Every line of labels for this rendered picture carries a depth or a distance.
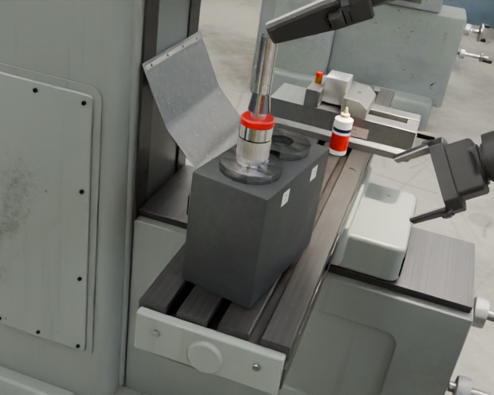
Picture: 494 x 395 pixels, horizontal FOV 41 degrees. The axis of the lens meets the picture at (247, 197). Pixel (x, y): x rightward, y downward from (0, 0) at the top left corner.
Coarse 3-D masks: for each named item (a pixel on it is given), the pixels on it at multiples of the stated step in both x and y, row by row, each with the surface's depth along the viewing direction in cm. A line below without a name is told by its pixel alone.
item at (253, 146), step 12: (240, 132) 89; (252, 132) 88; (264, 132) 88; (240, 144) 90; (252, 144) 88; (264, 144) 89; (240, 156) 90; (252, 156) 89; (264, 156) 90; (252, 168) 90
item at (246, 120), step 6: (246, 114) 89; (270, 114) 90; (240, 120) 89; (246, 120) 88; (252, 120) 88; (258, 120) 88; (264, 120) 88; (270, 120) 88; (246, 126) 88; (252, 126) 87; (258, 126) 87; (264, 126) 87; (270, 126) 88
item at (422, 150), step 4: (424, 140) 105; (428, 140) 104; (424, 144) 103; (412, 148) 104; (416, 148) 104; (420, 148) 104; (424, 148) 103; (404, 152) 105; (408, 152) 105; (412, 152) 104; (416, 152) 104; (420, 152) 105; (424, 152) 105; (428, 152) 105; (396, 156) 106; (400, 156) 106; (404, 156) 105; (408, 156) 105; (412, 156) 106; (416, 156) 106; (396, 160) 106; (400, 160) 107; (404, 160) 107
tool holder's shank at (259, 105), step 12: (264, 36) 83; (264, 48) 83; (276, 48) 84; (264, 60) 84; (264, 72) 85; (264, 84) 85; (252, 96) 87; (264, 96) 86; (252, 108) 87; (264, 108) 87
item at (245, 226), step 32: (224, 160) 92; (288, 160) 97; (320, 160) 101; (192, 192) 92; (224, 192) 89; (256, 192) 87; (288, 192) 92; (320, 192) 107; (192, 224) 94; (224, 224) 91; (256, 224) 88; (288, 224) 97; (192, 256) 96; (224, 256) 93; (256, 256) 91; (288, 256) 103; (224, 288) 96; (256, 288) 95
